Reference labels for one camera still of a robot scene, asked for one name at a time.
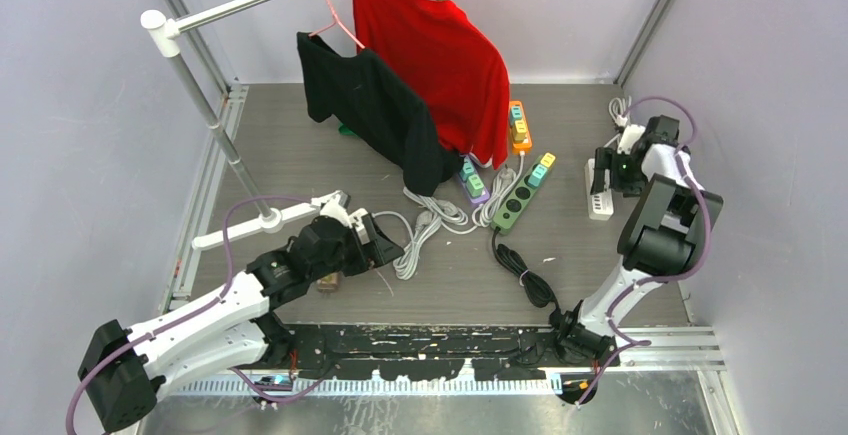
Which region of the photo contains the purple power strip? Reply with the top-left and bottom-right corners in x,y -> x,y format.
456,156 -> 490,208

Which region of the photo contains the metal clothes rack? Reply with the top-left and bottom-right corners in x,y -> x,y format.
140,0 -> 319,251

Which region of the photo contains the white power strip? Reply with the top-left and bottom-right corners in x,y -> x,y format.
584,158 -> 614,221

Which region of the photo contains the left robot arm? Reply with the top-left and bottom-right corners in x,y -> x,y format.
65,210 -> 405,433

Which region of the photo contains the black coiled cable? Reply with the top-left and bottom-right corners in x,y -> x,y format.
493,233 -> 561,327

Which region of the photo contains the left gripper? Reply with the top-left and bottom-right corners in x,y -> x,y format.
309,213 -> 402,281

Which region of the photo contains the white coiled cable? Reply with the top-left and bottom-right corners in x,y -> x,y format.
370,95 -> 637,281

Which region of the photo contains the pink hanger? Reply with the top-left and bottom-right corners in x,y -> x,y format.
309,0 -> 365,49

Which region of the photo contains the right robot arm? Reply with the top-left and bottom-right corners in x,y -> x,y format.
549,115 -> 724,366

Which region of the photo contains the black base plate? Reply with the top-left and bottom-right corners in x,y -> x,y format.
250,324 -> 593,382

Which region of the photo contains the yellow plug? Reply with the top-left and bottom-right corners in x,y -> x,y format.
539,152 -> 556,169

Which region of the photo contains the red sweater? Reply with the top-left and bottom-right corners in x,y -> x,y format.
352,0 -> 510,168

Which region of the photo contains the pink plug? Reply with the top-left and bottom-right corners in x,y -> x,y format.
315,272 -> 342,294

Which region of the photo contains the green power strip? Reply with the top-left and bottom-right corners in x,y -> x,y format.
490,153 -> 556,235

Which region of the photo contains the orange power strip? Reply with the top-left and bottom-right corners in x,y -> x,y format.
508,100 -> 532,154

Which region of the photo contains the black garment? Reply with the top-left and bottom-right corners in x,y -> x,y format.
296,32 -> 462,196

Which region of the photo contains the teal plug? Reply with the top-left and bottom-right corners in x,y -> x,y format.
525,164 -> 548,189

